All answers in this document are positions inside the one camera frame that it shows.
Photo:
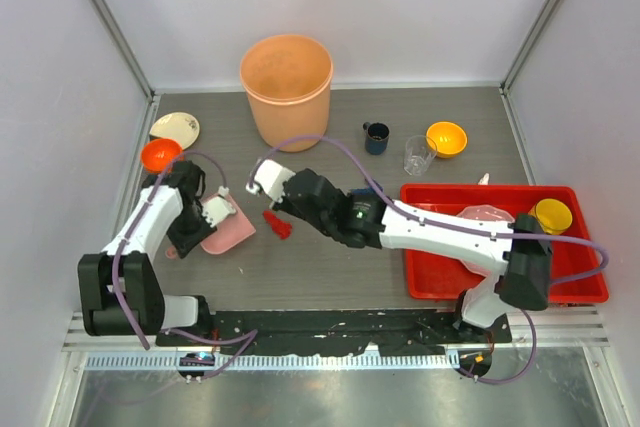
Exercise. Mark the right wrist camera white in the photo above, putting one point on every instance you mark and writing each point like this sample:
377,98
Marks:
269,179

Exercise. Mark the yellow cup in tray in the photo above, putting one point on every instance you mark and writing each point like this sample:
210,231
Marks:
554,216

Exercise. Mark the blue paper scrap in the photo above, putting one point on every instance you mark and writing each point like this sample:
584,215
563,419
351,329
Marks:
363,191

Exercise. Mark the orange bowl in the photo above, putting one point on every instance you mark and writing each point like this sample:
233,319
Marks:
158,153

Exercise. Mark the dark blue mug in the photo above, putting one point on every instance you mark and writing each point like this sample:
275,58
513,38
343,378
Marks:
376,137

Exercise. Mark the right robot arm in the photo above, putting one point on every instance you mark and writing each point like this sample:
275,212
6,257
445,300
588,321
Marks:
512,258

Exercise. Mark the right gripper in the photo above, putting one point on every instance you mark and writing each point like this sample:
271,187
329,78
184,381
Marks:
285,203

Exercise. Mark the slotted cable duct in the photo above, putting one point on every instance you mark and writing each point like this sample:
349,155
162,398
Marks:
188,361

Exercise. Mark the red paper scrap front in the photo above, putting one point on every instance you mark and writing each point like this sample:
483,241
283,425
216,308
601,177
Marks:
281,228

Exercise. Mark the pink dotted plate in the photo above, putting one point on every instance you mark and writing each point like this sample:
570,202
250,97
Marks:
483,213

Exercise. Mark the clear drinking glass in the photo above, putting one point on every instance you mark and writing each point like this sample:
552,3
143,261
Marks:
420,151

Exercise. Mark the pink dustpan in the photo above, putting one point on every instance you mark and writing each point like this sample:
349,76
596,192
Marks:
231,232

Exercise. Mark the small white scrap by tray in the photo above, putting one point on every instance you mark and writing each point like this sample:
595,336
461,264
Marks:
484,180

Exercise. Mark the right aluminium frame post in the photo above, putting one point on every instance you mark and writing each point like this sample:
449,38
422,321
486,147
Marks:
534,34

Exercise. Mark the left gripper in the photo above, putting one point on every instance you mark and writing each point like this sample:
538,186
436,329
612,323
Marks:
184,243

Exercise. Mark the aluminium frame post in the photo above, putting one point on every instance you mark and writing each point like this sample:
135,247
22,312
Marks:
534,34
107,18

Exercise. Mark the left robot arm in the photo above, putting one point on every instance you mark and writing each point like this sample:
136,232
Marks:
119,291

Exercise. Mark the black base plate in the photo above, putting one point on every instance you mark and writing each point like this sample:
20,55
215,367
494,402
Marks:
338,333

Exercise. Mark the cream plate with black patch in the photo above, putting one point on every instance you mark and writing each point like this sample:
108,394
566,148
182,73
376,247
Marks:
180,127

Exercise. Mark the red plastic tray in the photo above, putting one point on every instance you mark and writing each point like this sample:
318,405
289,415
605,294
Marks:
432,277

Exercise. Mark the orange plastic waste bin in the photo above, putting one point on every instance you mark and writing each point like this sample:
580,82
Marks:
287,79

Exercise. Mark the yellow-orange bowl back right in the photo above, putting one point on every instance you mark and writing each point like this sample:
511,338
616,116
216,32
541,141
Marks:
450,138

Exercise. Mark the front aluminium rail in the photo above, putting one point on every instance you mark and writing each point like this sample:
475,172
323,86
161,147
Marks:
555,327

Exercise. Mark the left aluminium frame post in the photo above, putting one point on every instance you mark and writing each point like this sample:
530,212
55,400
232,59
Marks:
107,18

